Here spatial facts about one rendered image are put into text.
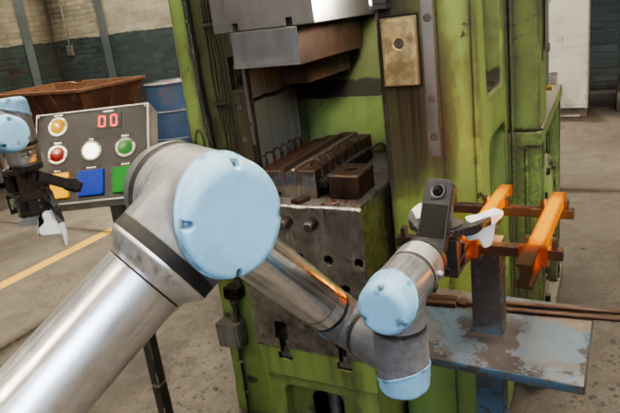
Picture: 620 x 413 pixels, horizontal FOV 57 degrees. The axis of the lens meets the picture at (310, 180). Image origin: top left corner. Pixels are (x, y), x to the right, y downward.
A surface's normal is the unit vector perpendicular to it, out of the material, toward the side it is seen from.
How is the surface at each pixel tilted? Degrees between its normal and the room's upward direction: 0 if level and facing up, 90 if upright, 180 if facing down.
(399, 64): 90
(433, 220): 58
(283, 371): 90
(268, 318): 90
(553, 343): 0
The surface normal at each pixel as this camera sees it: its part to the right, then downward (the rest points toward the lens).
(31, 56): 0.88, 0.03
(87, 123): -0.08, -0.23
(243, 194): 0.66, 0.07
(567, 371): -0.12, -0.95
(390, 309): -0.50, 0.30
